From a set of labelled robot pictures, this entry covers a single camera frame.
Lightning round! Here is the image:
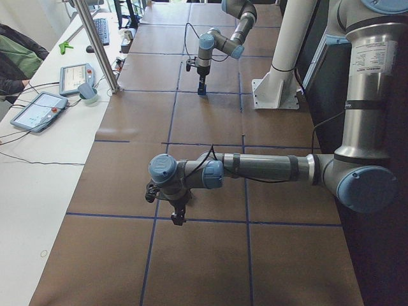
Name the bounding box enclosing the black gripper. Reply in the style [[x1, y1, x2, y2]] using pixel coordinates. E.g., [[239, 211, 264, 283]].
[[166, 190, 191, 226], [198, 66, 210, 92]]

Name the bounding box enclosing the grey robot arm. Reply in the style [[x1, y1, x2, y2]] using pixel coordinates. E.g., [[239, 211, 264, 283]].
[[145, 1, 407, 226], [194, 0, 257, 96]]

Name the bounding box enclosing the orange black connector board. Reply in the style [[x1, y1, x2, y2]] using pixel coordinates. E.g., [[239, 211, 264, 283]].
[[115, 57, 125, 71]]

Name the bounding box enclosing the small metal cup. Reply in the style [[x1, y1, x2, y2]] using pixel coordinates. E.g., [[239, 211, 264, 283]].
[[124, 30, 133, 41]]

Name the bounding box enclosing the black computer keyboard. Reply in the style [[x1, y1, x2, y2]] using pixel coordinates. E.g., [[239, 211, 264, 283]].
[[93, 18, 110, 46]]

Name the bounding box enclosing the black computer mouse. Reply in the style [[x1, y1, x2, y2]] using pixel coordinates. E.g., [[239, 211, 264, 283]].
[[85, 45, 94, 53]]

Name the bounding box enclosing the light blue tape roll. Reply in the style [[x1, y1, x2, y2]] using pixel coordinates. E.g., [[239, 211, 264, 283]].
[[78, 83, 98, 105]]

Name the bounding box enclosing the far teach pendant tablet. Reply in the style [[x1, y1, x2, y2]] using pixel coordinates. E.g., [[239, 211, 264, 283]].
[[59, 63, 95, 96]]

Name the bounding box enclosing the teach pendant tablet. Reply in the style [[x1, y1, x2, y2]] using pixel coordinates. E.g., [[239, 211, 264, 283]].
[[59, 63, 95, 96], [10, 92, 68, 133]]

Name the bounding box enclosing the green plastic clamp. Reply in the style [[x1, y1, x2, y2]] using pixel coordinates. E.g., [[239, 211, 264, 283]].
[[59, 41, 74, 55]]

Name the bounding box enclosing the near teach pendant tablet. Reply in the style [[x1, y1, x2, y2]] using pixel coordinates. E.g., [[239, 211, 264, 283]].
[[10, 92, 68, 133]]

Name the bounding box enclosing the person in dark jacket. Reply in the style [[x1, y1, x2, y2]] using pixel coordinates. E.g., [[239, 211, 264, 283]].
[[1, 24, 49, 104]]

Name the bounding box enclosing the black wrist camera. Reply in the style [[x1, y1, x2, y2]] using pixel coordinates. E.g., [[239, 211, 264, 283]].
[[186, 57, 197, 72], [145, 179, 161, 203]]

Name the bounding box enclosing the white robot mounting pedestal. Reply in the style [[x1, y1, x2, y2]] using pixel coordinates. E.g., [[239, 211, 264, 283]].
[[252, 0, 317, 110]]

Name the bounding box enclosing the aluminium frame post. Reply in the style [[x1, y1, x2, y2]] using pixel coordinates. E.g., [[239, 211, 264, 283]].
[[73, 0, 120, 94]]

